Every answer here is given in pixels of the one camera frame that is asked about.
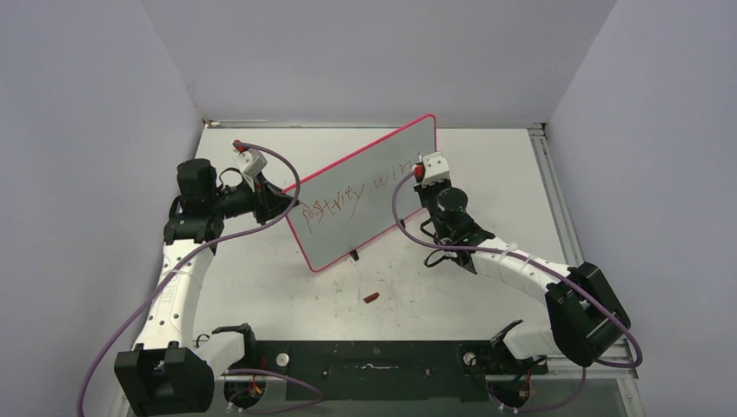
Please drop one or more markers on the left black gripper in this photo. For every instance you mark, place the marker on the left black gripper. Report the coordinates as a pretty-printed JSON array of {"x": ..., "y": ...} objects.
[{"x": 266, "y": 198}]

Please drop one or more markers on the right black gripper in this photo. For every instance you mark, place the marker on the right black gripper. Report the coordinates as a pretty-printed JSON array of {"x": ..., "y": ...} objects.
[{"x": 423, "y": 190}]

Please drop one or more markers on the pink framed whiteboard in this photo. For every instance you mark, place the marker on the pink framed whiteboard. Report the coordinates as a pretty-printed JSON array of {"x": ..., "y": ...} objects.
[{"x": 348, "y": 203}]

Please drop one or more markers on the red marker cap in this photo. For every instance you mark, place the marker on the red marker cap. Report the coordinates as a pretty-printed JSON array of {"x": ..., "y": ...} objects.
[{"x": 371, "y": 298}]

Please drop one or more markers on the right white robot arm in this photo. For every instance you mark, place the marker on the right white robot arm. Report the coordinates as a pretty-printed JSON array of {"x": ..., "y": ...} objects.
[{"x": 585, "y": 317}]

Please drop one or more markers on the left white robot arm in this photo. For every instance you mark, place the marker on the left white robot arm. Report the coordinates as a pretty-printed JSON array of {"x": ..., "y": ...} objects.
[{"x": 165, "y": 373}]

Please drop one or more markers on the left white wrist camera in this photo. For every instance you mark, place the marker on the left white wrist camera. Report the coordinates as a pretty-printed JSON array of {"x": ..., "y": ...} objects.
[{"x": 250, "y": 163}]

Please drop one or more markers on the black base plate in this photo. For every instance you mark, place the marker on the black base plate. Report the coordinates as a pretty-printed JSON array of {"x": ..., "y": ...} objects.
[{"x": 390, "y": 370}]

